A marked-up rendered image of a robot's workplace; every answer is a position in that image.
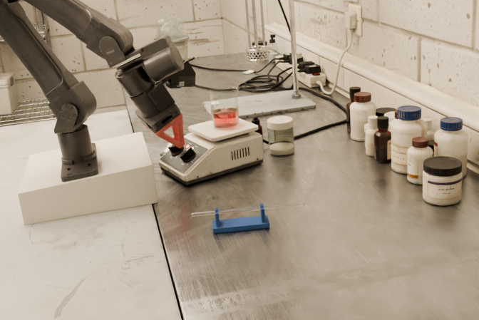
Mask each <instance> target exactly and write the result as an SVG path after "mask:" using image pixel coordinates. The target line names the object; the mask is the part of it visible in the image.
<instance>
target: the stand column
mask: <svg viewBox="0 0 479 320"><path fill-rule="evenodd" d="M289 20H290V34H291V47H292V73H293V86H294V93H293V94H292V98H293V99H299V98H301V94H300V93H299V86H298V71H297V45H296V31H295V16H294V0H289Z"/></svg>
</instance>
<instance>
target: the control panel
mask: <svg viewBox="0 0 479 320"><path fill-rule="evenodd" d="M184 139H185V145H184V146H183V147H184V150H183V151H182V152H181V153H180V154H179V155H177V156H172V155H171V152H170V150H169V151H168V152H166V153H165V154H164V155H163V156H162V157H161V160H162V161H164V162H166V163H167V164H169V165H171V166H173V167H174V168H176V169H177V170H179V171H181V172H183V173H184V172H186V171H187V170H188V169H189V168H190V167H191V166H192V165H193V164H194V163H195V162H196V161H197V160H198V159H199V158H201V157H202V156H203V155H204V154H205V153H206V152H207V151H208V149H207V148H204V147H202V146H201V145H198V144H197V143H194V142H192V141H191V140H188V139H187V138H184ZM187 145H189V147H194V148H193V150H194V151H195V153H196V156H195V158H194V159H193V160H192V161H190V162H187V163H185V162H183V161H182V159H181V158H180V155H181V154H182V153H183V152H185V151H186V150H187V149H188V148H189V147H188V148H186V146H187Z"/></svg>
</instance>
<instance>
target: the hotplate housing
mask: <svg viewBox="0 0 479 320"><path fill-rule="evenodd" d="M184 138H187V139H188V140H191V141H192V142H194V143H197V144H198V145H201V146H202V147H204V148H207V149H208V151H207V152H206V153H205V154H204V155H203V156H202V157H201V158H199V159H198V160H197V161H196V162H195V163H194V164H193V165H192V166H191V167H190V168H189V169H188V170H187V171H186V172H184V173H183V172H181V171H179V170H177V169H176V168H174V167H173V166H171V165H169V164H167V163H166V162H164V161H162V160H160V161H159V166H160V169H161V170H162V171H164V172H166V173H167V174H169V175H170V176H172V177H174V178H175V179H176V180H179V181H180V182H181V183H183V184H185V185H190V184H192V183H195V182H199V181H202V180H206V179H209V178H212V177H216V176H219V175H223V174H226V173H229V172H233V171H235V170H240V169H242V168H245V167H249V166H252V165H256V164H259V163H262V162H263V157H264V151H263V141H262V135H260V133H257V132H254V131H252V132H250V133H245V134H242V135H237V136H234V137H231V138H226V139H224V140H218V141H210V140H208V139H206V138H203V137H201V136H199V135H197V134H195V133H188V134H187V135H184Z"/></svg>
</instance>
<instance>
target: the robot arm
mask: <svg viewBox="0 0 479 320"><path fill-rule="evenodd" d="M19 1H20V0H0V36H1V37H2V38H3V40H5V42H6V43H7V44H8V45H9V47H10V48H11V49H12V51H13V52H14V53H15V54H16V55H17V57H18V58H19V60H20V61H21V62H22V63H23V64H24V66H25V67H26V68H27V70H28V71H29V73H30V74H31V75H32V76H33V77H34V79H35V80H36V82H37V83H38V85H39V86H40V88H41V90H42V92H43V94H44V95H45V97H46V98H47V100H48V101H49V104H48V105H47V106H48V107H49V108H50V109H51V110H52V112H53V113H54V115H55V116H56V117H57V121H56V125H55V128H54V133H55V134H57V137H58V142H59V145H60V149H61V154H62V157H61V162H62V166H61V181H62V182H68V181H72V180H78V179H81V178H85V177H91V176H94V175H97V174H98V159H97V150H96V144H95V143H91V137H90V134H89V131H88V126H87V125H85V124H83V123H84V122H86V121H87V118H88V117H89V116H90V115H92V114H93V113H94V112H95V110H96V106H97V101H96V97H95V96H94V95H93V93H92V92H91V90H90V89H89V88H88V86H87V85H86V84H85V83H84V81H81V82H78V80H77V79H76V77H75V76H74V75H73V74H72V73H71V72H70V71H68V69H67V68H66V67H65V66H64V65H63V64H62V63H61V62H60V60H59V59H58V58H57V56H56V55H55V53H54V52H53V51H52V50H51V48H50V47H49V46H48V44H47V43H46V42H45V41H44V39H43V38H42V37H41V35H40V34H39V32H38V31H37V30H36V29H35V27H34V26H33V24H32V23H31V22H30V20H29V18H28V17H27V15H26V12H25V11H24V9H23V8H22V6H21V5H20V3H19ZM24 1H26V2H27V3H29V4H30V5H32V6H34V7H35V8H37V9H38V10H39V11H41V12H43V13H44V14H45V15H47V16H49V17H50V18H52V19H53V20H54V21H56V22H58V23H59V24H60V25H62V26H63V27H65V28H66V29H68V30H69V31H70V32H71V33H73V34H74V35H75V36H76V37H77V38H78V39H79V40H80V41H82V42H84V43H85V44H86V45H87V46H86V48H88V49H89V50H91V51H92V52H94V53H95V54H97V55H98V56H100V57H101V58H103V59H105V60H106V61H107V63H108V65H109V67H110V68H112V67H114V66H116V65H118V64H119V63H122V62H124V61H126V60H128V59H129V58H131V57H133V56H136V55H138V54H140V56H139V57H137V58H135V59H133V60H132V61H129V62H127V63H125V64H123V65H122V66H119V67H117V68H116V69H117V71H116V72H115V77H116V79H117V80H118V82H119V84H121V86H122V87H123V89H124V90H125V92H126V93H127V94H128V96H129V97H130V98H131V100H132V102H133V103H134V104H135V106H136V107H137V110H136V111H135V114H136V115H137V116H138V117H139V119H140V120H141V122H142V123H143V125H144V126H145V127H146V128H147V129H149V130H151V131H152V132H153V133H154V134H155V135H157V136H158V137H160V138H162V139H163V140H166V141H168V142H169V143H171V144H173V145H174V146H176V147H178V148H181V147H182V146H184V145H185V139H184V132H183V120H182V113H181V112H180V109H179V108H178V106H177V105H176V104H175V101H174V99H173V98H172V96H171V95H170V93H169V92H168V90H167V88H166V87H165V86H164V83H165V84H166V86H167V87H168V88H170V89H172V88H181V87H193V86H195V76H196V73H195V71H194V70H193V68H192V66H191V65H190V63H189V62H188V60H186V59H184V58H182V56H181V55H180V52H179V51H178V49H177V48H176V46H175V45H174V44H173V42H172V40H171V38H170V37H169V36H167V35H166V36H163V37H161V38H159V39H157V40H155V41H153V42H151V43H149V44H146V45H144V46H142V47H140V48H138V49H136V50H135V47H134V45H133V35H132V33H131V32H130V30H129V29H127V28H126V27H125V26H124V25H122V24H120V23H119V22H117V21H116V20H115V19H113V18H112V17H110V18H108V17H107V16H105V15H104V14H102V13H101V12H99V11H97V10H95V9H92V8H91V7H89V6H87V5H86V4H84V3H83V2H82V1H79V0H24ZM169 127H171V128H172V132H173V135H174V136H173V137H170V136H169V135H167V134H166V133H164V132H165V131H166V130H167V129H168V128H169Z"/></svg>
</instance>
